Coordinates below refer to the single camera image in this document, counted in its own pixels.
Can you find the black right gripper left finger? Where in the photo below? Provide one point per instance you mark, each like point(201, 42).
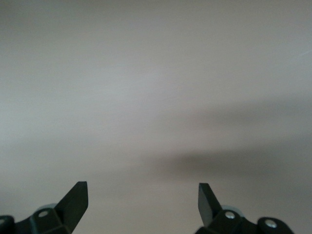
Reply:
point(70, 209)

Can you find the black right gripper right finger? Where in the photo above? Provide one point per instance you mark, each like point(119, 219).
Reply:
point(207, 207)

